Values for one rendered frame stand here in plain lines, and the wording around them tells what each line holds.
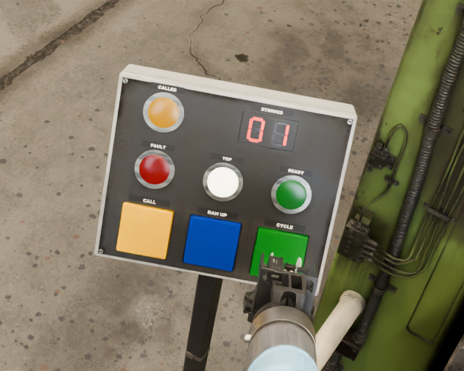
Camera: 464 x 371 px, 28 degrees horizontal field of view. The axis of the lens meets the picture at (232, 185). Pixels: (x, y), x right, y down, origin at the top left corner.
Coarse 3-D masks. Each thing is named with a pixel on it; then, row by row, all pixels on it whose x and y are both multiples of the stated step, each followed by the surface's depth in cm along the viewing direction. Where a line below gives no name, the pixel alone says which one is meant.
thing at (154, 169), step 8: (144, 160) 132; (152, 160) 132; (160, 160) 132; (144, 168) 133; (152, 168) 132; (160, 168) 132; (168, 168) 132; (144, 176) 133; (152, 176) 133; (160, 176) 133; (168, 176) 133; (152, 184) 133
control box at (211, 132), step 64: (128, 128) 131; (192, 128) 131; (256, 128) 130; (320, 128) 130; (128, 192) 134; (192, 192) 134; (256, 192) 133; (320, 192) 133; (128, 256) 137; (320, 256) 135
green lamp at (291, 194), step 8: (288, 184) 132; (296, 184) 132; (280, 192) 133; (288, 192) 132; (296, 192) 132; (304, 192) 132; (280, 200) 133; (288, 200) 133; (296, 200) 133; (304, 200) 133; (288, 208) 133; (296, 208) 133
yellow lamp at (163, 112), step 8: (152, 104) 130; (160, 104) 130; (168, 104) 130; (152, 112) 130; (160, 112) 130; (168, 112) 130; (176, 112) 130; (152, 120) 131; (160, 120) 130; (168, 120) 130; (176, 120) 130
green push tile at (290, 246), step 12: (264, 228) 134; (264, 240) 134; (276, 240) 134; (288, 240) 134; (300, 240) 134; (264, 252) 135; (276, 252) 135; (288, 252) 135; (300, 252) 135; (252, 264) 136
